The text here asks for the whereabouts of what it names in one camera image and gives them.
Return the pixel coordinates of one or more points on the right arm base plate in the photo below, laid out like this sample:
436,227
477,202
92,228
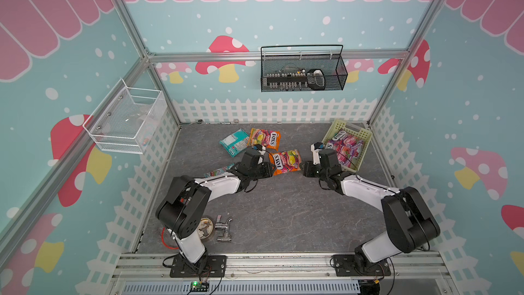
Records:
355,265

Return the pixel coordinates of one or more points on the aluminium front rail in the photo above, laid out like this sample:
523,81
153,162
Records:
280,266

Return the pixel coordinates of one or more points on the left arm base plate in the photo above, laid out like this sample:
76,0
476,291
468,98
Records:
207,266

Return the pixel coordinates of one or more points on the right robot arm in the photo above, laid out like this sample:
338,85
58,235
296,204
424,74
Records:
409,222

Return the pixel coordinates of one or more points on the chrome metal faucet part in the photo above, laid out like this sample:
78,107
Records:
224,227

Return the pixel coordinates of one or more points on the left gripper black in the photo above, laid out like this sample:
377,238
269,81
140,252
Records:
267,166

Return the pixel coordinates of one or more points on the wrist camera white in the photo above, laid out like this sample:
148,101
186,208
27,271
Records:
260,148
315,149

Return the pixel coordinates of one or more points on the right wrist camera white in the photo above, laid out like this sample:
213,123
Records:
315,149

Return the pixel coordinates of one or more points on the items in black basket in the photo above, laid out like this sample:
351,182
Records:
301,80

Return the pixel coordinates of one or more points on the green plastic basket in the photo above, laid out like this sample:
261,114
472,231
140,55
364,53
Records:
361,133

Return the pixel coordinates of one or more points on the tape roll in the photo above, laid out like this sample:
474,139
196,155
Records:
205,229

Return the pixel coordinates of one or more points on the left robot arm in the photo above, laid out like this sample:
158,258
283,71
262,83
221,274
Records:
182,208

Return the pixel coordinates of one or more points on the teal candy bag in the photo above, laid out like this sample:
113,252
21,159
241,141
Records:
218,172
236,142

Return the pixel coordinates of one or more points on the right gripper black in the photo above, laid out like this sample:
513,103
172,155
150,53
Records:
308,169

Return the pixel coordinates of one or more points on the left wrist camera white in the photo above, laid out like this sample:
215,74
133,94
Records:
260,148

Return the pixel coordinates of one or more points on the purple berries candy bag front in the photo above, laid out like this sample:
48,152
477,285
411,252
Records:
348,156

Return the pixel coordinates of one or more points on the white wire wall basket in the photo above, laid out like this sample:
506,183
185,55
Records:
126,121

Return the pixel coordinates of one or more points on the orange candy bag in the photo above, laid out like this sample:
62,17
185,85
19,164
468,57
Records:
285,162
268,139

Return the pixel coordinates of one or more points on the small green-lit circuit board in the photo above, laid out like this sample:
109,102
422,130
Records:
199,286

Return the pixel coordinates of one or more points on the black wire wall basket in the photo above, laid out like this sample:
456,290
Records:
302,68

